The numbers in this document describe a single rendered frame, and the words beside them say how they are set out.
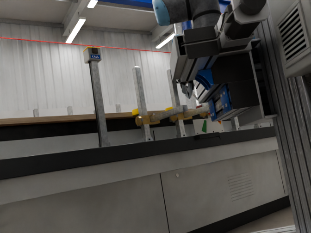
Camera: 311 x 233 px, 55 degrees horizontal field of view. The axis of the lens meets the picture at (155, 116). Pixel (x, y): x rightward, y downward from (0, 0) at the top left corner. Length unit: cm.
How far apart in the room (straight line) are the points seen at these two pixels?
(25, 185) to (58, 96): 776
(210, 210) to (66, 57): 798
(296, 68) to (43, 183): 110
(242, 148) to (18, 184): 145
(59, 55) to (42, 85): 109
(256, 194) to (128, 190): 116
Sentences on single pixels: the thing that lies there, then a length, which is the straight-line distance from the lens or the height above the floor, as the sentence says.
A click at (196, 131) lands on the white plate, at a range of 187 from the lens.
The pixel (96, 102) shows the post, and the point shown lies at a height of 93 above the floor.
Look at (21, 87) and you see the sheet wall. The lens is 903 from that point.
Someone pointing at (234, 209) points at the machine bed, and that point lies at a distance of 239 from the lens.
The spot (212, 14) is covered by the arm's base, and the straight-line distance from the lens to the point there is 125.
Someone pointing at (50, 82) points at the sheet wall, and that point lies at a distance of 922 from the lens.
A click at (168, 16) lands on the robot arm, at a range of 127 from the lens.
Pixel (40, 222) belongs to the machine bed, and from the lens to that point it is 165.
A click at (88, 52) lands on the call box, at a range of 160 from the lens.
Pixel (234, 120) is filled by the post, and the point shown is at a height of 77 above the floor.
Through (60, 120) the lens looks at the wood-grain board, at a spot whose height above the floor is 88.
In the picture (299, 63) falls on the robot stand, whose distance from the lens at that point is 80.
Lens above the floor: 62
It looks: 7 degrees up
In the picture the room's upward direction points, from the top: 9 degrees counter-clockwise
